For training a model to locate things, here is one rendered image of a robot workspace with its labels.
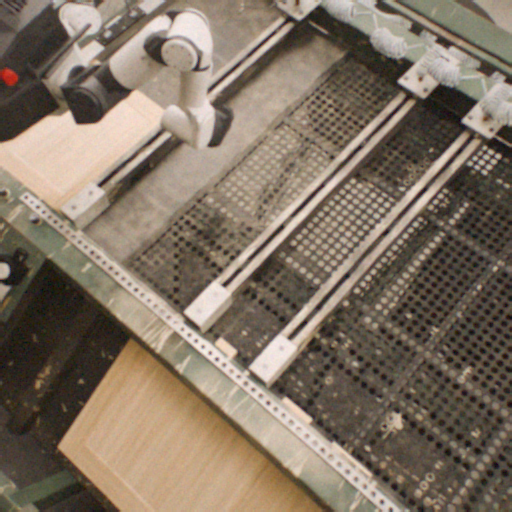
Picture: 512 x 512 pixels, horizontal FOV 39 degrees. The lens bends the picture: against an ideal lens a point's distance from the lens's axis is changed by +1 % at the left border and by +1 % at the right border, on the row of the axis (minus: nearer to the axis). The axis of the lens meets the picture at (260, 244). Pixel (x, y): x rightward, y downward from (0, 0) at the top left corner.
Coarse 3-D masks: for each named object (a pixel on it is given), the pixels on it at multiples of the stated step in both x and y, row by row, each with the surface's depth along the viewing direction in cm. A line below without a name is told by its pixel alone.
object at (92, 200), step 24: (288, 0) 240; (312, 0) 240; (288, 24) 240; (264, 48) 235; (240, 72) 230; (216, 96) 227; (144, 144) 218; (168, 144) 221; (120, 168) 214; (144, 168) 219; (96, 192) 209; (120, 192) 216; (72, 216) 205
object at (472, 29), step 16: (400, 0) 279; (416, 0) 277; (432, 0) 275; (448, 0) 273; (432, 16) 275; (448, 16) 273; (464, 16) 271; (464, 32) 270; (480, 32) 268; (496, 32) 266; (480, 48) 269; (496, 48) 266; (176, 256) 246; (176, 288) 264; (336, 352) 214; (352, 384) 262; (480, 480) 201
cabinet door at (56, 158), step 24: (144, 96) 233; (48, 120) 229; (72, 120) 229; (120, 120) 229; (144, 120) 229; (0, 144) 224; (24, 144) 224; (48, 144) 224; (72, 144) 224; (96, 144) 224; (120, 144) 224; (24, 168) 220; (48, 168) 220; (72, 168) 220; (96, 168) 220; (48, 192) 216; (72, 192) 216
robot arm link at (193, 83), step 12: (180, 24) 155; (192, 24) 156; (204, 24) 159; (168, 36) 154; (180, 36) 152; (192, 36) 154; (204, 36) 157; (204, 48) 156; (204, 60) 158; (180, 72) 163; (192, 72) 160; (204, 72) 161; (180, 84) 166; (192, 84) 163; (204, 84) 164; (180, 96) 168; (192, 96) 166; (204, 96) 168
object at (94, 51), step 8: (152, 0) 249; (160, 0) 249; (168, 0) 251; (144, 8) 248; (152, 8) 248; (160, 8) 250; (152, 16) 249; (136, 24) 245; (144, 24) 249; (128, 32) 244; (136, 32) 248; (120, 40) 244; (88, 48) 239; (96, 48) 239; (104, 48) 240; (112, 48) 243; (88, 56) 238; (96, 56) 239; (104, 56) 242; (88, 64) 238
